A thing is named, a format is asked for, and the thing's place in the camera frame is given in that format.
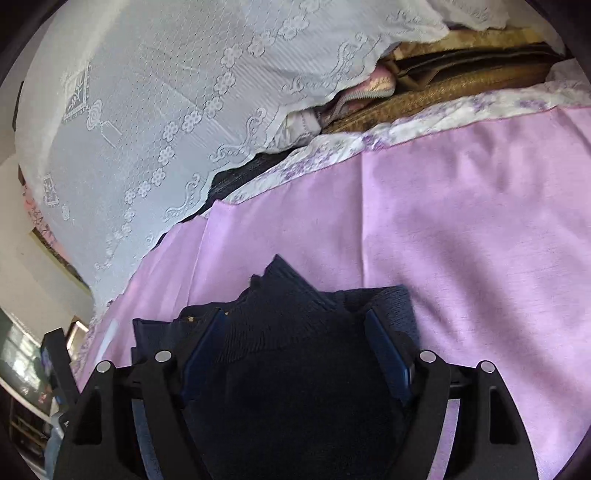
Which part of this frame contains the navy knit cardigan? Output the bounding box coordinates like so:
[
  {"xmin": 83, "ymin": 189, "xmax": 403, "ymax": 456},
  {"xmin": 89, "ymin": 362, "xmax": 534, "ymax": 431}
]
[{"xmin": 131, "ymin": 254, "xmax": 421, "ymax": 480}]

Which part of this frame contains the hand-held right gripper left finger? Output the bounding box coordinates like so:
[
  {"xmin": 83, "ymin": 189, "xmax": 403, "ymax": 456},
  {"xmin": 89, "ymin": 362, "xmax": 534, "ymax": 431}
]
[{"xmin": 53, "ymin": 308, "xmax": 228, "ymax": 480}]

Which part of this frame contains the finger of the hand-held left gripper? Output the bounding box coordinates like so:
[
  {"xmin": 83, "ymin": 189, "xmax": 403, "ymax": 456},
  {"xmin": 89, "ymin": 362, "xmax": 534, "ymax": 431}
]
[{"xmin": 41, "ymin": 329, "xmax": 80, "ymax": 405}]

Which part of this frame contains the purple printed bedsheet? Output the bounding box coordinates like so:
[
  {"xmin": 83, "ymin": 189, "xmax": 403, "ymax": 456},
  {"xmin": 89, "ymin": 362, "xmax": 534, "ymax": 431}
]
[{"xmin": 74, "ymin": 69, "xmax": 591, "ymax": 480}]

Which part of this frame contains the sliding glass window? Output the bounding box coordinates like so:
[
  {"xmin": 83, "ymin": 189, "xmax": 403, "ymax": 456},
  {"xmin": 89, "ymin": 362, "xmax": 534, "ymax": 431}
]
[{"xmin": 0, "ymin": 308, "xmax": 61, "ymax": 418}]

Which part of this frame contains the pink folded blanket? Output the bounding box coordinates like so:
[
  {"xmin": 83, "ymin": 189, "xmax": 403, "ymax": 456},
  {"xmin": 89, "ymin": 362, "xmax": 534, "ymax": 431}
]
[{"xmin": 281, "ymin": 65, "xmax": 398, "ymax": 139}]

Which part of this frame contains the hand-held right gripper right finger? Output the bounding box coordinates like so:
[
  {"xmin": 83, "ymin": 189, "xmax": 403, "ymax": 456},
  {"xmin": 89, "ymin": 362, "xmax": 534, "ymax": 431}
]
[{"xmin": 364, "ymin": 308, "xmax": 539, "ymax": 480}]

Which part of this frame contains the folded bamboo mat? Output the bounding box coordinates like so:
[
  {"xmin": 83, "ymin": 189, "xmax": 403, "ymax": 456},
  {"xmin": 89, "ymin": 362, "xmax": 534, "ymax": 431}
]
[{"xmin": 323, "ymin": 25, "xmax": 565, "ymax": 136}]

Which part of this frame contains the white lace cover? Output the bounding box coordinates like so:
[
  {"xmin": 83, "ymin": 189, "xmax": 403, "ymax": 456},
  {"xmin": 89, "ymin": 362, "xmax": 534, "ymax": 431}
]
[{"xmin": 14, "ymin": 0, "xmax": 509, "ymax": 315}]

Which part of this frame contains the pink floral quilt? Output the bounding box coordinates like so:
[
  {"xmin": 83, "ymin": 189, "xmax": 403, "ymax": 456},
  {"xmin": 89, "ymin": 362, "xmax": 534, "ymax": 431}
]
[{"xmin": 21, "ymin": 185, "xmax": 70, "ymax": 259}]

